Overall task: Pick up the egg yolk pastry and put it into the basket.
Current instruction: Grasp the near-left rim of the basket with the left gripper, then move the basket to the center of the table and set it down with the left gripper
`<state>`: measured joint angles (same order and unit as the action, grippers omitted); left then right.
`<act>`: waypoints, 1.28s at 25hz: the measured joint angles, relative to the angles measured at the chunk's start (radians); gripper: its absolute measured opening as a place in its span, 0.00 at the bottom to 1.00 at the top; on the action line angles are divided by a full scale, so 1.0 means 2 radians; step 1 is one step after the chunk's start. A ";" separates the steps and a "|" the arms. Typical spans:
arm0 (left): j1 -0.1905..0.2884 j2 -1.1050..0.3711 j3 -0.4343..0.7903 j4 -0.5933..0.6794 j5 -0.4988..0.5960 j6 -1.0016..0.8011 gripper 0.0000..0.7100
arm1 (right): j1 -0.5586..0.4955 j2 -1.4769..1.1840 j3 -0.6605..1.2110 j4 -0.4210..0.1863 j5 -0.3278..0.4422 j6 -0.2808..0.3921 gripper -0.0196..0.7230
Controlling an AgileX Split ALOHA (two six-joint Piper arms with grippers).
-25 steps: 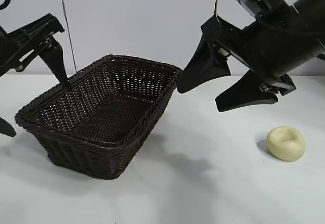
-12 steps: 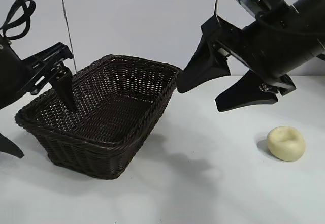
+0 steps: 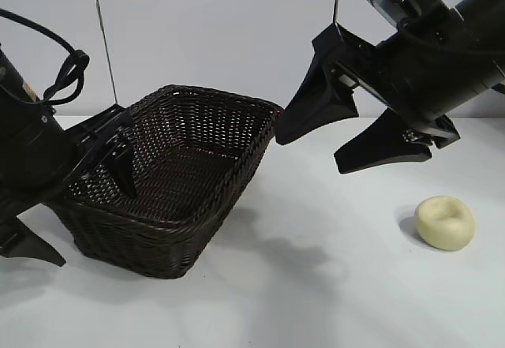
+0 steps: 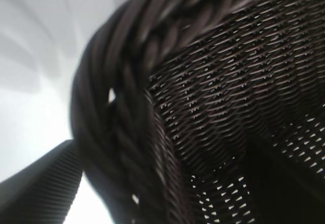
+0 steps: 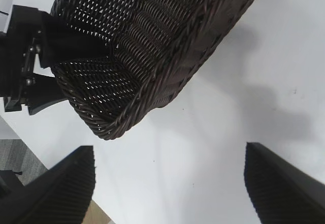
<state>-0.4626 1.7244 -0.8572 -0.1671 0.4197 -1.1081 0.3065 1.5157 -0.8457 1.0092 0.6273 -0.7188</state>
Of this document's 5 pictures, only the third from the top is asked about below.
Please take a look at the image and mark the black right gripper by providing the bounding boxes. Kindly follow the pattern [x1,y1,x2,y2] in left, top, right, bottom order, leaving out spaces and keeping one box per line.
[275,6,481,175]

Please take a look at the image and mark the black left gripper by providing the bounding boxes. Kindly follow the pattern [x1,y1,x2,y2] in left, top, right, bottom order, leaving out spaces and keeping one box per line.
[0,99,139,268]

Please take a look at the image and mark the dark brown wicker basket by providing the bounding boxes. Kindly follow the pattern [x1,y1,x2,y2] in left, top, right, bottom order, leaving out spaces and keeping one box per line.
[43,84,285,282]

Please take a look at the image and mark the pale yellow egg yolk pastry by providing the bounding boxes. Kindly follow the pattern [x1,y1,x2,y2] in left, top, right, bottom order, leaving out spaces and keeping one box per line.
[413,195,476,252]

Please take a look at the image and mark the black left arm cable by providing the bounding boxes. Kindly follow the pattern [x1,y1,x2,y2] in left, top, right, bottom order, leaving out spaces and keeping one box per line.
[0,8,92,107]

